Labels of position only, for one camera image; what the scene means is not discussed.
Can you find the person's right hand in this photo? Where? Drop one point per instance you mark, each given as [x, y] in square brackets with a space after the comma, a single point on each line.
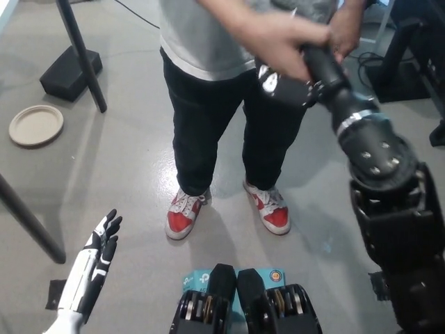
[281, 41]

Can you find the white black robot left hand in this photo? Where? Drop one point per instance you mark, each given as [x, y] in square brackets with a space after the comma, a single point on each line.
[88, 275]

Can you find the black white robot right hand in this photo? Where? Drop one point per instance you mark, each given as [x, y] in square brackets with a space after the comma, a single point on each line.
[327, 73]

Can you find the person's left hand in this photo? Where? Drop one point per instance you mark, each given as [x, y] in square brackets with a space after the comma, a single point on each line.
[346, 31]

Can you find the person's right red white sneaker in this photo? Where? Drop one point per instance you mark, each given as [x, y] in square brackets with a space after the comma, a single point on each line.
[182, 219]

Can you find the person's red white sneaker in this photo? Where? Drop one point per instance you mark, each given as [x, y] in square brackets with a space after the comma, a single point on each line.
[271, 210]
[182, 219]

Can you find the person in grey shirt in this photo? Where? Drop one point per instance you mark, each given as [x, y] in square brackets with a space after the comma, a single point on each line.
[205, 125]

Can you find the person's left red white sneaker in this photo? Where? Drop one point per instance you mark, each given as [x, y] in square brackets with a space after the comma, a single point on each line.
[271, 210]

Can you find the black robot torso blocks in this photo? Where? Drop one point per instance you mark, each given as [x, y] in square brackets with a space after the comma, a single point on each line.
[250, 309]

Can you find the black tape patch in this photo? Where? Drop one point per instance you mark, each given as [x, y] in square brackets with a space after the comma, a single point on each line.
[379, 287]
[54, 295]

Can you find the thick black table leg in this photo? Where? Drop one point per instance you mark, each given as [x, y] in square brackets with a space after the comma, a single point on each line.
[28, 215]

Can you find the teal cardboard box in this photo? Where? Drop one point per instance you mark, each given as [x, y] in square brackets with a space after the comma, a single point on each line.
[198, 279]

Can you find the black equipment foot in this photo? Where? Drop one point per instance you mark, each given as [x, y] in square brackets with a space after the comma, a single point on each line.
[438, 135]

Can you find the beige paper plate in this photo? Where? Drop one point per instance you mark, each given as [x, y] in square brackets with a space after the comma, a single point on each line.
[35, 126]

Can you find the slanted black pole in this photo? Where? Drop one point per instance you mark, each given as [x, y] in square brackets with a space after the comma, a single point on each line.
[81, 55]

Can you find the black foam block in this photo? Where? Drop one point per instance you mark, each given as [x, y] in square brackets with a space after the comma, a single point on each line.
[66, 74]

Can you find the white table frame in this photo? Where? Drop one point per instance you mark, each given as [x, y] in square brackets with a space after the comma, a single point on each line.
[382, 29]

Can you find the black stand with base plate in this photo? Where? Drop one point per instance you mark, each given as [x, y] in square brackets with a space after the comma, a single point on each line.
[400, 83]

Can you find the black equipment frame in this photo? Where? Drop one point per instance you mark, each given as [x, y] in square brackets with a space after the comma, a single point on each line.
[434, 59]

